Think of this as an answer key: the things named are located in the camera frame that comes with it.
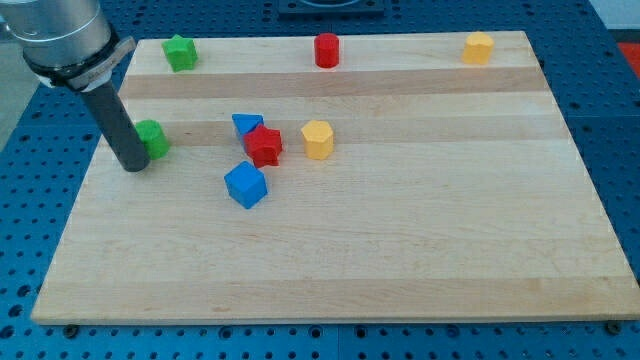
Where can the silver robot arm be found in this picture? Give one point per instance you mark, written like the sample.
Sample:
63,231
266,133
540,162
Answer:
68,43

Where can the red star block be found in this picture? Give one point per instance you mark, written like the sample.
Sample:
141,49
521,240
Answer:
263,145

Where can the green star block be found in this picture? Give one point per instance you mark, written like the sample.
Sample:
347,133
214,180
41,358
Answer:
180,53

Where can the yellow hexagon block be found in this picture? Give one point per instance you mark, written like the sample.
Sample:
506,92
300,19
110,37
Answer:
318,139

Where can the blue cube block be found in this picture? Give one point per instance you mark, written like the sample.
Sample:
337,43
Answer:
246,184

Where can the light wooden board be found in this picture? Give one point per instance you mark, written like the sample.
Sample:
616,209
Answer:
454,193

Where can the blue triangle block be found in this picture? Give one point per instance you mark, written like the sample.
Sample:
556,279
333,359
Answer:
245,123

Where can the red cylinder block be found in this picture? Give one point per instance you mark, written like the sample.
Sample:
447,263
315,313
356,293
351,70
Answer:
327,50

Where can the green cylinder block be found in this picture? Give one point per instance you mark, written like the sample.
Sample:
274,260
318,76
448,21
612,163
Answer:
153,138

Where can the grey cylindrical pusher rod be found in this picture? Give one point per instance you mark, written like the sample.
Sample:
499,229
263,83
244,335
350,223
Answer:
116,126

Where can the yellow pentagon block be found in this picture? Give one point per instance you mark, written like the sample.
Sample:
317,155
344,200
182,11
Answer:
478,48

